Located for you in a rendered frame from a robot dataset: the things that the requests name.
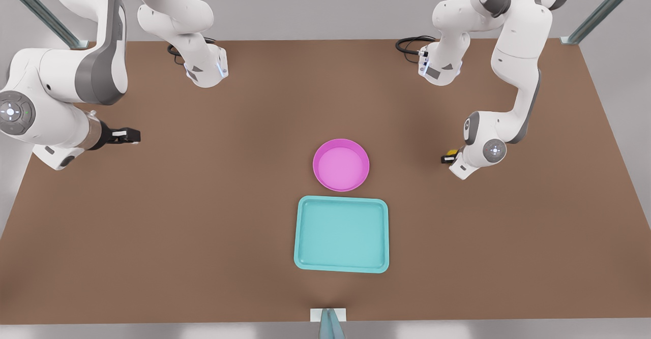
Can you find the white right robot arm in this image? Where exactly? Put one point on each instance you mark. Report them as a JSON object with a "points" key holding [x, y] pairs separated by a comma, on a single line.
{"points": [[61, 74]]}

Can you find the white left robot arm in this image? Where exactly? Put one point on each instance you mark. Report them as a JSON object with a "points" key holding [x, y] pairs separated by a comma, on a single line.
{"points": [[519, 49]]}

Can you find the pink round plate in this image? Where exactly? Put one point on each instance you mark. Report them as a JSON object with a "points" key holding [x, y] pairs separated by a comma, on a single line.
{"points": [[341, 165]]}

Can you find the teal rectangular tray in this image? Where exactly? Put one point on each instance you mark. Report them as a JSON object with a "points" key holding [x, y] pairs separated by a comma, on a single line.
{"points": [[341, 234]]}

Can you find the silver frame post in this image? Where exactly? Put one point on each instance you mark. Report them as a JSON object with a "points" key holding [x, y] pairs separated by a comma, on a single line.
{"points": [[605, 8], [38, 8], [329, 324]]}

